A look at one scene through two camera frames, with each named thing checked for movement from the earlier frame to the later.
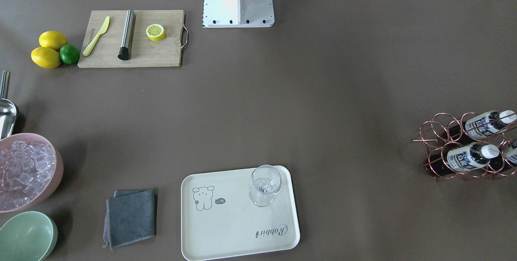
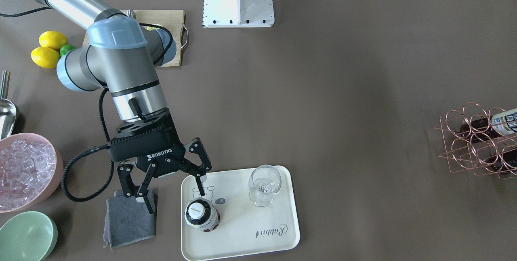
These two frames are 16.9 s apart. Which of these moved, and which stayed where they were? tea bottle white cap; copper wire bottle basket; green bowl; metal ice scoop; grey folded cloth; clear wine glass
Moved: copper wire bottle basket; tea bottle white cap
Stayed: metal ice scoop; clear wine glass; grey folded cloth; green bowl
